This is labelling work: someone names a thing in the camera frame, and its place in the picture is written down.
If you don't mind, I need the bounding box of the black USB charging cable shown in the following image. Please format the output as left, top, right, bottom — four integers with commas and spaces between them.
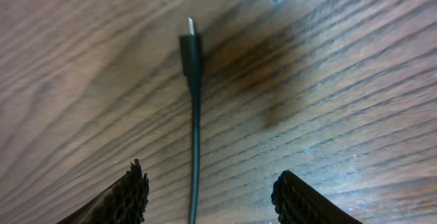
179, 16, 203, 224

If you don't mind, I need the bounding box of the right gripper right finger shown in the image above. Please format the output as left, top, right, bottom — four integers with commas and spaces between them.
271, 171, 361, 224

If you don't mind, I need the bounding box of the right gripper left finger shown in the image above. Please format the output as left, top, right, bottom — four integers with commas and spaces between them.
57, 159, 150, 224

